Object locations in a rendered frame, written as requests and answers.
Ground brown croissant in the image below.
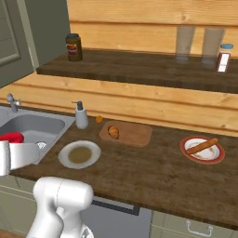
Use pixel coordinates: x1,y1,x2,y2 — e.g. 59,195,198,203
107,125,121,140

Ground wooden cutting board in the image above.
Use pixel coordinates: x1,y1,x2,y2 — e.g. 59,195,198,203
99,119,153,148

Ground dark jam jar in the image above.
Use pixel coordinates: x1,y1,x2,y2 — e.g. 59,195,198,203
65,33,84,62

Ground grey-green cabinet side panel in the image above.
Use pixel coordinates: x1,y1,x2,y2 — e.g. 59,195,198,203
23,0,72,68

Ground grey-green cabinet door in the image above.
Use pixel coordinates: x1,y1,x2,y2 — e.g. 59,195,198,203
0,0,35,89

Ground white soap dispenser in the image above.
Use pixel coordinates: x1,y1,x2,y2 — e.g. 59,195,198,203
71,99,89,130

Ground tan round flat pastry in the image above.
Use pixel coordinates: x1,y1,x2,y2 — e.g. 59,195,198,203
67,146,93,165

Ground dark wooden shelf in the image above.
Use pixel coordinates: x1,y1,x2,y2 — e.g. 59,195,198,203
35,47,238,94

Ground steel sink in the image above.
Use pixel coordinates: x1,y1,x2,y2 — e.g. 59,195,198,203
0,106,76,165

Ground long brown baguette pastry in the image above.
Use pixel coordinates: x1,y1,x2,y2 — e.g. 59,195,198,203
185,138,219,155

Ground red-rimmed white plate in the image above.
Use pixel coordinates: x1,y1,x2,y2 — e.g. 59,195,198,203
179,136,226,165

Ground clear drinking glass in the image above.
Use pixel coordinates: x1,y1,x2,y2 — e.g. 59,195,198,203
201,27,226,66
175,25,196,61

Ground grey dishwasher door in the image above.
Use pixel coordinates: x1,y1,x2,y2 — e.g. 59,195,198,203
79,194,153,238

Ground steel tap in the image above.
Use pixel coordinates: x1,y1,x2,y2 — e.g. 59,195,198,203
7,92,22,113

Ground red rounded object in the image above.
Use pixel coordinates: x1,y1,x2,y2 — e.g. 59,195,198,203
0,132,25,144

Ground grey-green drawer front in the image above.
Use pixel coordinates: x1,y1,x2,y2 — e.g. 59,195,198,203
150,209,238,238

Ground grey-green base cupboard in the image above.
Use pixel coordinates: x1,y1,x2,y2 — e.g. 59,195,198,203
0,174,39,237

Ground dark dishwasher handle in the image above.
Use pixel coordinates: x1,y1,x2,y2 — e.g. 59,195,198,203
91,198,141,218

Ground silver drawer handle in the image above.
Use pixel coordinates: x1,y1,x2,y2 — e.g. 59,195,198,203
185,219,215,238

